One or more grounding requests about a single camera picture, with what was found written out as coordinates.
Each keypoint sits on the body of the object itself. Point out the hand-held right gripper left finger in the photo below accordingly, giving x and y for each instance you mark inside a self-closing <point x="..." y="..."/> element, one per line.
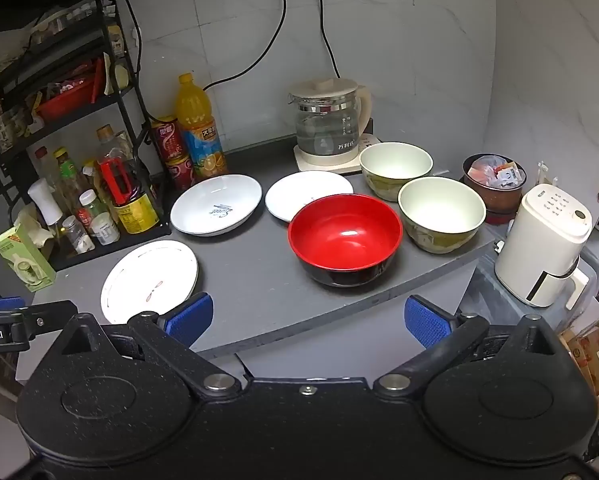
<point x="190" y="317"/>

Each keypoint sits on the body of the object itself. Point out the red drink can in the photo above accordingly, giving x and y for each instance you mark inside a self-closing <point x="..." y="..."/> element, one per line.
<point x="180" y="172"/>
<point x="168" y="139"/>

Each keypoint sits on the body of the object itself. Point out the small clear jar silver cap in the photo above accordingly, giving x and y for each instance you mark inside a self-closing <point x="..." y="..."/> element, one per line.
<point x="78" y="235"/>

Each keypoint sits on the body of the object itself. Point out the white plate script print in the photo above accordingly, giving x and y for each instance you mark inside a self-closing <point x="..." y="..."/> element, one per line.
<point x="217" y="205"/>

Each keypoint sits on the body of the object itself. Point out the white spray cap oil bottle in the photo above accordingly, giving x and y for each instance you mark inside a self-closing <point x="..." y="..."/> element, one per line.
<point x="44" y="200"/>

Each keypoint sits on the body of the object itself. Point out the red and black bowl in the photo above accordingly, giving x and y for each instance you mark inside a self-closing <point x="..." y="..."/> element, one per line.
<point x="344" y="232"/>

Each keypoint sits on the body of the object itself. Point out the cream bowl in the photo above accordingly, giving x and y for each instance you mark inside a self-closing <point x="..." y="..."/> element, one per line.
<point x="394" y="167"/>
<point x="442" y="210"/>

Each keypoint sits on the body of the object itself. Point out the white kitchen appliance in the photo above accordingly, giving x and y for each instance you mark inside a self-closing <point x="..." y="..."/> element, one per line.
<point x="544" y="240"/>

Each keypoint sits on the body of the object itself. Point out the red plastic basket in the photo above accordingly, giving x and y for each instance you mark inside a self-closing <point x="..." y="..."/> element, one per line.
<point x="64" y="100"/>

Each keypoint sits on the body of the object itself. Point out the black metal rack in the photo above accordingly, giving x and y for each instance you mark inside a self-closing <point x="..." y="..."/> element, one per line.
<point x="129" y="105"/>

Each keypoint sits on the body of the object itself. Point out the white plate red mark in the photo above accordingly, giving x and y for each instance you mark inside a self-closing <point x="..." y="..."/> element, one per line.
<point x="147" y="275"/>

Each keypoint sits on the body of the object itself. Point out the crumpled cream paper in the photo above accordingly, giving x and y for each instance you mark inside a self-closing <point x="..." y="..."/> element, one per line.
<point x="31" y="225"/>

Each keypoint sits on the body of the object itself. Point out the green cardboard box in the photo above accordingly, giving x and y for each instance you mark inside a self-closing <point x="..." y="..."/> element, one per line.
<point x="24" y="260"/>

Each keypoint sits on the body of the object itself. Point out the brown waste bin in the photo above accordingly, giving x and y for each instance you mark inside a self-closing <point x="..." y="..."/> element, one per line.
<point x="497" y="190"/>

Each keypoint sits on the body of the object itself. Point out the orange juice bottle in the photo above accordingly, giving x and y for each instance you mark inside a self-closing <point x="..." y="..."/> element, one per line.
<point x="199" y="130"/>

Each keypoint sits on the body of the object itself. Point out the stack of cardboard boxes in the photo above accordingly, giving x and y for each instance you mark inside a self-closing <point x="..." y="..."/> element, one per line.
<point x="597" y="360"/>

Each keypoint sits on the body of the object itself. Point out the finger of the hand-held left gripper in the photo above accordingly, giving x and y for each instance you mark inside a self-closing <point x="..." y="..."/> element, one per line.
<point x="49" y="316"/>
<point x="1" y="303"/>

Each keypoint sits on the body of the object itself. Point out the white cap green label bottle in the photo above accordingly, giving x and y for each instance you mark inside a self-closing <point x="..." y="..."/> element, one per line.
<point x="93" y="205"/>

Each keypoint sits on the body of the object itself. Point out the glass electric kettle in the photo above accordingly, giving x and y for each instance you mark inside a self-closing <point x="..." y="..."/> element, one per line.
<point x="327" y="120"/>

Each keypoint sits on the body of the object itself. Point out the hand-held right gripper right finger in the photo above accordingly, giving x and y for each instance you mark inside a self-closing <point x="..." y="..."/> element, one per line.
<point x="426" y="322"/>

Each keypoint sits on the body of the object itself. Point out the red cap clear bottle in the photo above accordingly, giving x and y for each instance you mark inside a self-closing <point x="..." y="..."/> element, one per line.
<point x="42" y="160"/>

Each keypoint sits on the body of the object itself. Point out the white plate crossed tools print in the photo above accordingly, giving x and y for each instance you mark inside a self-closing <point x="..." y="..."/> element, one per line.
<point x="304" y="194"/>

